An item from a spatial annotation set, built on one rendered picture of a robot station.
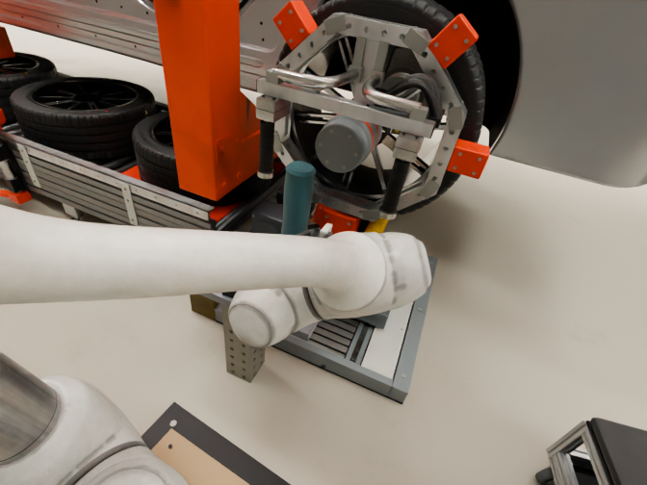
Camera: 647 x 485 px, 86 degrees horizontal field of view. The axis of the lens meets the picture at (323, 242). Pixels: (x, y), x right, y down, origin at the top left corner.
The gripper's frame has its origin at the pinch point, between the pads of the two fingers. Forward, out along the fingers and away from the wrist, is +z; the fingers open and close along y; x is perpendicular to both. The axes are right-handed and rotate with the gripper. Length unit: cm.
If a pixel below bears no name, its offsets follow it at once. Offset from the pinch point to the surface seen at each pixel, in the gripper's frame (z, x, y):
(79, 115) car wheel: 63, 3, 139
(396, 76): 69, -41, -1
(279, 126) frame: 28.2, -18.3, 26.2
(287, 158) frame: 30.5, -9.0, 22.8
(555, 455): 15, 55, -82
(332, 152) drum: 11.6, -17.3, 4.8
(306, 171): 18.8, -9.1, 12.6
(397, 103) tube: 2.0, -31.7, -8.4
